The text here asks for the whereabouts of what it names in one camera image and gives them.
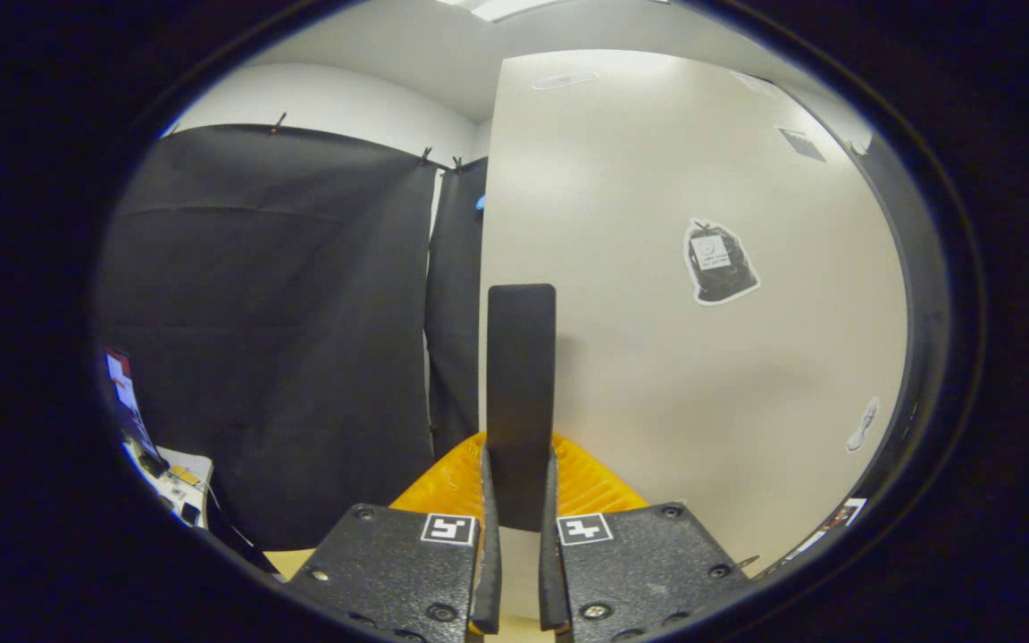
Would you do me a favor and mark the black cabinet door handle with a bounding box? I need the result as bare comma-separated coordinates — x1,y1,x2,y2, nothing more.
486,284,557,533

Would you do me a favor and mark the beige cabinet door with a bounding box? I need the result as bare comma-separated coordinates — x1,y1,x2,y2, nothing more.
477,49,913,572

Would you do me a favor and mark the ceiling light panel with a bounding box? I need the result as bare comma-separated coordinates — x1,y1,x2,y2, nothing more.
439,0,569,23

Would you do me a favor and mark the small bright screen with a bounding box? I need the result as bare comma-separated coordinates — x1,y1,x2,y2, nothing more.
104,348,163,474

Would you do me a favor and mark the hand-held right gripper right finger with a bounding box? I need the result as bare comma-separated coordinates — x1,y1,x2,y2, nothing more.
540,433,752,643

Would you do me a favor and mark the black backdrop cloth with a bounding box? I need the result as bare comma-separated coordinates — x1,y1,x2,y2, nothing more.
95,123,489,553

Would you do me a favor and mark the white side table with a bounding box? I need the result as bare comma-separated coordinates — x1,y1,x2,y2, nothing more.
126,442,214,530

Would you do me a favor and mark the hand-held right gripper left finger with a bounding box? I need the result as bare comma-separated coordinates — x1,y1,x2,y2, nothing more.
282,433,504,643

